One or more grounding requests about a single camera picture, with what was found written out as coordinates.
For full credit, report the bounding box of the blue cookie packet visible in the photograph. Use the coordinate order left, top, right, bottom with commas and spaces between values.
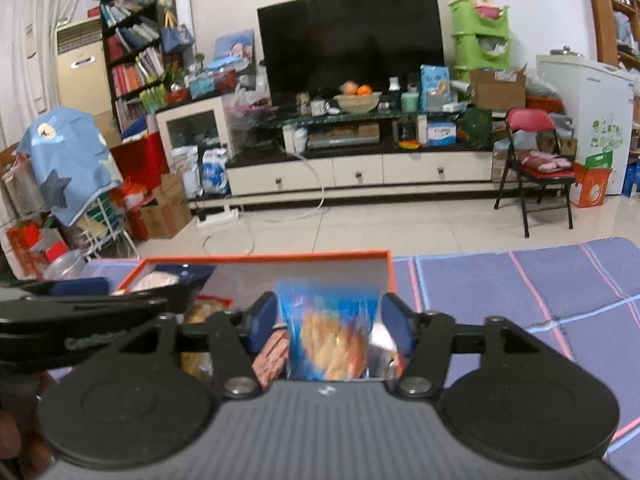
276, 280, 380, 382

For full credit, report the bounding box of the black television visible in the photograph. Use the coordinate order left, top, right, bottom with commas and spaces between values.
257, 0, 444, 106

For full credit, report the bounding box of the clear plastic jar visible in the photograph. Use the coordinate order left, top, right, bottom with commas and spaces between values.
43, 249, 86, 281

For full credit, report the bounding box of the dark red cookie packet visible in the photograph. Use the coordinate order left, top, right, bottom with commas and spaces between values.
252, 328, 290, 390

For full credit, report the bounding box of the orange cardboard box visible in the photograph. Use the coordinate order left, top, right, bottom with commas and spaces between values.
121, 250, 394, 382

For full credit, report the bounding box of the brown cardboard box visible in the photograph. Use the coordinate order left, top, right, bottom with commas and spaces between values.
470, 70, 526, 112

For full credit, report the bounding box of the fruit bowl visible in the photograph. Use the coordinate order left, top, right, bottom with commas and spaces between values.
334, 81, 382, 114

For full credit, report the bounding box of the dark bookshelf with books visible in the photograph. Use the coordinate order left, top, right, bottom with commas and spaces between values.
96, 0, 181, 132

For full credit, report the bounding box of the purple plaid tablecloth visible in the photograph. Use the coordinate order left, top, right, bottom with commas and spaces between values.
82, 237, 639, 479

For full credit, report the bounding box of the green plastic shelf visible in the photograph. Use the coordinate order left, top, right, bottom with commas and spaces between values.
449, 0, 512, 81

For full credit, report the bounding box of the blue star fabric cover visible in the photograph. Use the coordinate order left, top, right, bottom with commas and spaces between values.
16, 106, 124, 226

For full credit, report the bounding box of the white air conditioner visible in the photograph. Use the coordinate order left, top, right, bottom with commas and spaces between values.
55, 18, 111, 116

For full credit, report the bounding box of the white tv stand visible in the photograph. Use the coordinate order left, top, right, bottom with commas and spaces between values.
227, 152, 491, 196

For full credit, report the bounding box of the white small cabinet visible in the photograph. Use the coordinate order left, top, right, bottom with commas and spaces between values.
155, 96, 231, 198

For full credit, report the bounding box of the red folding chair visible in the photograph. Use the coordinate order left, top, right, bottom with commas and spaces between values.
494, 107, 577, 238

